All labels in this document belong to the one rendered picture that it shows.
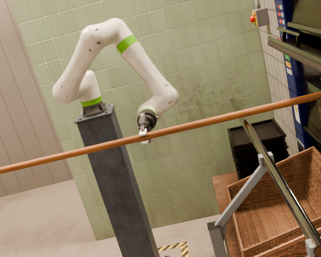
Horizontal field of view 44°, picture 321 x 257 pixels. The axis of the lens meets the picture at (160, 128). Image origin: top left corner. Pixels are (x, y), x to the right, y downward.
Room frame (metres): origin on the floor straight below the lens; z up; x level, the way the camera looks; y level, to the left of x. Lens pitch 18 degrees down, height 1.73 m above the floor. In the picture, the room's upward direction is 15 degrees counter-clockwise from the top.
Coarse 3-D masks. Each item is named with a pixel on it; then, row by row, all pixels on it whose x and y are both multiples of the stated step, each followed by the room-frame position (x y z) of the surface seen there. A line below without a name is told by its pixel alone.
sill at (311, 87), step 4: (308, 80) 1.83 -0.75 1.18; (312, 80) 1.81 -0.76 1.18; (316, 80) 1.79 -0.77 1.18; (320, 80) 1.77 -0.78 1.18; (308, 84) 1.80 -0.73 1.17; (312, 84) 1.75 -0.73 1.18; (316, 84) 1.73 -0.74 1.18; (320, 84) 1.71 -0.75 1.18; (308, 88) 1.81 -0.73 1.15; (312, 88) 1.75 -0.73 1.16; (316, 88) 1.69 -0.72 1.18; (320, 88) 1.66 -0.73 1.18
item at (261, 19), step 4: (264, 8) 2.39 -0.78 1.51; (252, 12) 2.48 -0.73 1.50; (256, 12) 2.39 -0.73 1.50; (260, 12) 2.39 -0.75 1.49; (264, 12) 2.39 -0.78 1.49; (256, 16) 2.39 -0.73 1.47; (260, 16) 2.39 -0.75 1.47; (264, 16) 2.39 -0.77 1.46; (268, 16) 2.39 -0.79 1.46; (256, 20) 2.40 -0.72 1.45; (260, 20) 2.39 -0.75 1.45; (264, 20) 2.39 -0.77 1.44; (268, 20) 2.39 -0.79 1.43; (256, 24) 2.42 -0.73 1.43; (260, 24) 2.39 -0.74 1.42; (264, 24) 2.39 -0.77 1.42; (268, 24) 2.39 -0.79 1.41
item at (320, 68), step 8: (288, 40) 1.76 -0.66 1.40; (304, 40) 1.71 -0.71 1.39; (312, 40) 1.69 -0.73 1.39; (320, 40) 1.67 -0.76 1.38; (280, 48) 1.62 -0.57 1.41; (304, 48) 1.50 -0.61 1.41; (312, 48) 1.48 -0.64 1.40; (320, 48) 1.46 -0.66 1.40; (296, 56) 1.41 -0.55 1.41; (312, 64) 1.24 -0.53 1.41; (320, 64) 1.17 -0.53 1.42; (320, 72) 1.17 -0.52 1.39
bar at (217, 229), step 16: (256, 144) 1.27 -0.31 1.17; (272, 160) 1.13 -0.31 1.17; (256, 176) 1.17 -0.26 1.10; (272, 176) 1.04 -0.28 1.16; (240, 192) 1.18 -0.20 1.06; (288, 192) 0.91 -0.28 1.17; (208, 224) 1.21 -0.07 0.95; (224, 224) 1.19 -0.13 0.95; (304, 224) 0.77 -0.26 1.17; (320, 240) 0.70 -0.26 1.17; (224, 256) 1.18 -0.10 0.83; (320, 256) 0.68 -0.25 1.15
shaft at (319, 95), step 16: (304, 96) 1.52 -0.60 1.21; (320, 96) 1.51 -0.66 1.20; (240, 112) 1.55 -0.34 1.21; (256, 112) 1.54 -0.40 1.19; (176, 128) 1.58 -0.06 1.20; (192, 128) 1.57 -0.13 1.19; (96, 144) 1.64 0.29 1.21; (112, 144) 1.61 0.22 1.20; (32, 160) 1.66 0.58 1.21; (48, 160) 1.65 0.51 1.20
